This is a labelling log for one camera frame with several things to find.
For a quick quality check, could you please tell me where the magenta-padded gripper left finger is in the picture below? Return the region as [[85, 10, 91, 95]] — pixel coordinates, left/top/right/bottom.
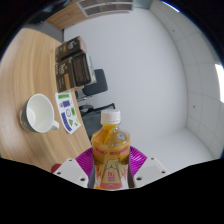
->
[[52, 148, 95, 189]]

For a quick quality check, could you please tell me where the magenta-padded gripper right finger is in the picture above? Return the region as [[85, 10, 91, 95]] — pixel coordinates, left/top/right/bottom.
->
[[127, 146, 168, 189]]

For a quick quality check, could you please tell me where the orange drink bottle white cap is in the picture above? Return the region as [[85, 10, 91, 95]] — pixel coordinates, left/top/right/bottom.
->
[[90, 109, 132, 191]]

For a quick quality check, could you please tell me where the flat round red coaster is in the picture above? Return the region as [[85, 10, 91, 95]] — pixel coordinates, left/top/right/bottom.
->
[[50, 163, 63, 174]]

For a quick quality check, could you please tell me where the black mesh office chair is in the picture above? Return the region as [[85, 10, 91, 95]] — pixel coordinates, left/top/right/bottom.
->
[[78, 102, 116, 143]]

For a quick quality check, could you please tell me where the white printed leaflet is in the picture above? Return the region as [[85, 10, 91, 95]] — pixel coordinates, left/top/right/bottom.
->
[[54, 91, 82, 135]]

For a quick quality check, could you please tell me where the green mug white inside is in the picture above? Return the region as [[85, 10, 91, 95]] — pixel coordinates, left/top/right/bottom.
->
[[19, 93, 60, 134]]

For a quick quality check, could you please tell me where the black fabric chair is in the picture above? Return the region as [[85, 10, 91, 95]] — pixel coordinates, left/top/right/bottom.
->
[[75, 68, 109, 101]]

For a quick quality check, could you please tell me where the black printed box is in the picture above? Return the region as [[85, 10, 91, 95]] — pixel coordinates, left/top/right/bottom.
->
[[70, 53, 93, 88]]

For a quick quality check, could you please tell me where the small dark brown box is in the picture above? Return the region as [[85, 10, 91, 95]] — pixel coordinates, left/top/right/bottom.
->
[[54, 35, 88, 63]]

